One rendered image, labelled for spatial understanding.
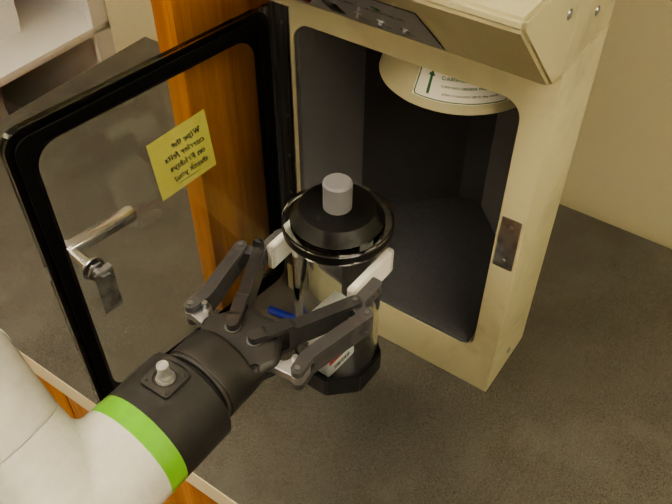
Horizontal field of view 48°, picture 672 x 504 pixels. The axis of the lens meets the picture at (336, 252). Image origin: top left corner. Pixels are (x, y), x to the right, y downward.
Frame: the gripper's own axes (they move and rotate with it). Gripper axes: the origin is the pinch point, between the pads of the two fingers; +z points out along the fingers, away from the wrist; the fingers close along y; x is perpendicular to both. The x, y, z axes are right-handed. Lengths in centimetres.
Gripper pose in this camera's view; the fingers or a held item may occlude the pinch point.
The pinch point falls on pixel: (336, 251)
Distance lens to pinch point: 75.7
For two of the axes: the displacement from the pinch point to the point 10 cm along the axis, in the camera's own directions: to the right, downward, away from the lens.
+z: 5.9, -5.7, 5.7
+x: 0.0, 7.1, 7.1
